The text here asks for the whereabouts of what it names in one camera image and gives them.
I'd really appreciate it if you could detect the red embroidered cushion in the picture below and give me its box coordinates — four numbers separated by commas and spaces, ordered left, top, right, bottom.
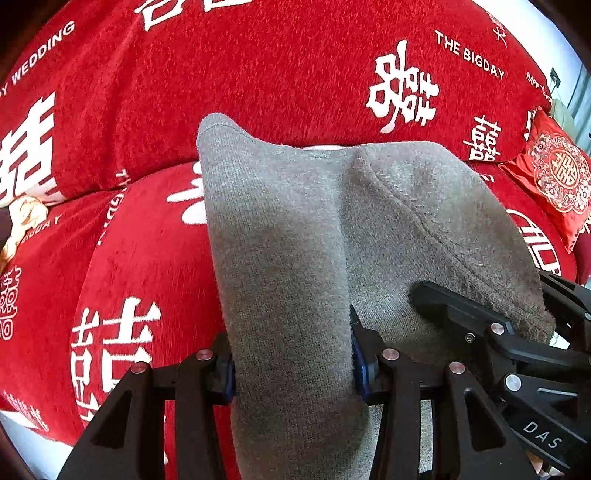
499, 106, 591, 254

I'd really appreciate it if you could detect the pale green cloth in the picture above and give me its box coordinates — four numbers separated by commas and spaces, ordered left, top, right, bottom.
550, 98, 579, 131

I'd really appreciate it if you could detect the grey knit garment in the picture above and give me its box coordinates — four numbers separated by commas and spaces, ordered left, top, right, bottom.
196, 112, 556, 480

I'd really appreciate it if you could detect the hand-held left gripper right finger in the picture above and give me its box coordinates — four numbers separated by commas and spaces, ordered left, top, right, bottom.
348, 305, 532, 480

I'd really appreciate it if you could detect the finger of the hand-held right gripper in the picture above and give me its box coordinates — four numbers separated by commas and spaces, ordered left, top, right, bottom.
410, 281, 591, 371
537, 269, 591, 346

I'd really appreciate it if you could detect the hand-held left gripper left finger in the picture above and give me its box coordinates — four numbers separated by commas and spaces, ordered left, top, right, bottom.
58, 331, 237, 480

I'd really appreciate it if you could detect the yellow orange garment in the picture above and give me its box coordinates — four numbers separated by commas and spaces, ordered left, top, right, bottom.
0, 196, 49, 265

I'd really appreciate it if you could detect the red printed sofa cover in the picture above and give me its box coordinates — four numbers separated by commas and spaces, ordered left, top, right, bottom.
0, 0, 591, 480

